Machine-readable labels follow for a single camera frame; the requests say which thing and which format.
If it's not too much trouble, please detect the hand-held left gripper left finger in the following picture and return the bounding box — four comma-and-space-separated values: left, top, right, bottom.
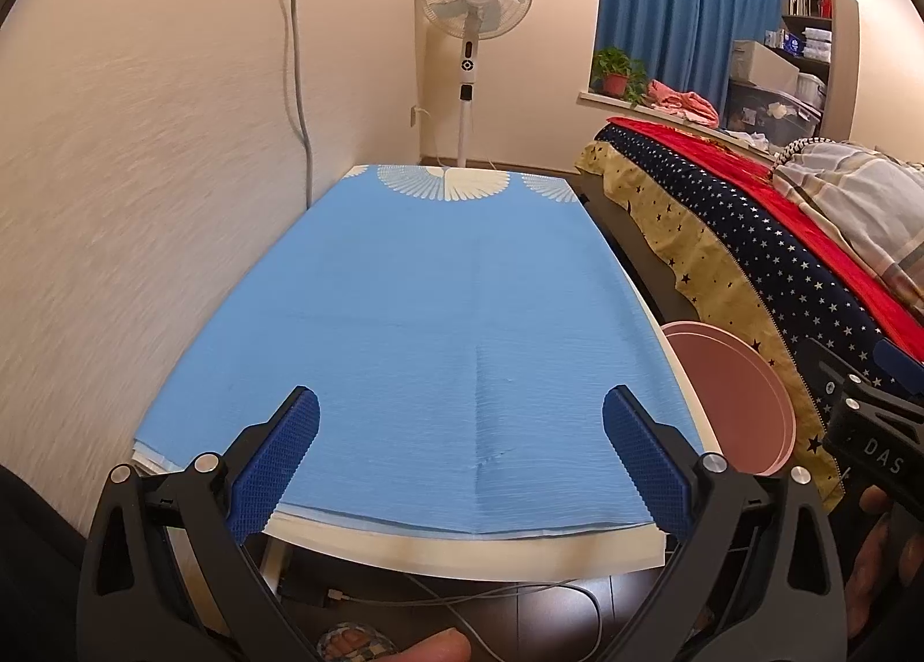
76, 384, 322, 662

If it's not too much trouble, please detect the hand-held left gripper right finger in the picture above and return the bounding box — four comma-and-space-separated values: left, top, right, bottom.
602, 384, 849, 662

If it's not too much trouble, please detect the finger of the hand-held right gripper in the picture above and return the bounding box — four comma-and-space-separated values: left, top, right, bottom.
870, 339, 924, 385
801, 337, 878, 418

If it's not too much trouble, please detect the pink plastic bucket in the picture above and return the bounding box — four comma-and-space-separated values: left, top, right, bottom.
660, 320, 797, 477

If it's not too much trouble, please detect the person's right hand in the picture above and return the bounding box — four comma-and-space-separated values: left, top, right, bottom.
841, 481, 897, 641

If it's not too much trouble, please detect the black power adapter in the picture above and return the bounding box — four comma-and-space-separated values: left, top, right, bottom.
278, 579, 329, 607

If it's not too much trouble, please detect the striped grey pillow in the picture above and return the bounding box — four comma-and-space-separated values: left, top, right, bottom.
772, 140, 924, 306

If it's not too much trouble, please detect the bed with star blanket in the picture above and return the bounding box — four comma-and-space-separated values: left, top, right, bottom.
575, 125, 924, 511

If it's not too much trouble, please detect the person's bare foot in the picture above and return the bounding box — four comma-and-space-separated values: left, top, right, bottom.
318, 622, 398, 662

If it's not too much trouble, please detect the blue patterned table mat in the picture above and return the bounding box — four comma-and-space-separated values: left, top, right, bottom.
132, 163, 705, 539

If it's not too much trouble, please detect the black white striped cloth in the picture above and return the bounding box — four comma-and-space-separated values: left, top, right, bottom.
774, 137, 831, 172

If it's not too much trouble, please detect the person's knee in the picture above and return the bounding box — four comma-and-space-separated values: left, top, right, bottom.
393, 629, 474, 662

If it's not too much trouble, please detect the red blanket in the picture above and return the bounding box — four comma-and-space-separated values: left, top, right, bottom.
605, 117, 924, 331

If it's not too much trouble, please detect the person's dark clothing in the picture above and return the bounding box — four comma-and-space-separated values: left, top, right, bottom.
0, 463, 98, 662

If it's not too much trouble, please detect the clear plastic storage bin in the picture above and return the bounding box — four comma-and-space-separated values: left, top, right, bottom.
725, 79, 824, 143

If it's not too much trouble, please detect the white lidded box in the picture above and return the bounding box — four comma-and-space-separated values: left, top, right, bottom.
794, 71, 828, 107

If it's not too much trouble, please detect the wooden bookshelf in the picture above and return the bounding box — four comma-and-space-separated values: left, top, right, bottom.
780, 0, 863, 143

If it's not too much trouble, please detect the pink folded cloth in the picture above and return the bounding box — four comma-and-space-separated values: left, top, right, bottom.
644, 79, 721, 127

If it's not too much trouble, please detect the beige storage box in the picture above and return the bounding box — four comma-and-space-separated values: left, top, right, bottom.
731, 39, 801, 84

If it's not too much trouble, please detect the potted green plant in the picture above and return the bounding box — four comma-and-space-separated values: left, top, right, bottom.
590, 47, 649, 106

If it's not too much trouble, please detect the white floor cable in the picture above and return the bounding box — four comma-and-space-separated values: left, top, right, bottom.
328, 571, 603, 662

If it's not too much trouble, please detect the grey wall cable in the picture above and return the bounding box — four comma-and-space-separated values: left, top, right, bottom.
285, 0, 315, 208

